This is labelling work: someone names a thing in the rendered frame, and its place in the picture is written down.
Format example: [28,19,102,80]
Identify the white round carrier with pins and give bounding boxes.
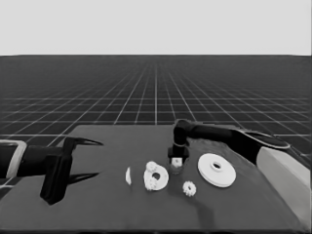
[142,161,170,192]

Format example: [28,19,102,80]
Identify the small white T-shaped piece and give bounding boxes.
[125,166,133,186]

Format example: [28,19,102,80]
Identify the large thick white disc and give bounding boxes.
[197,152,237,189]

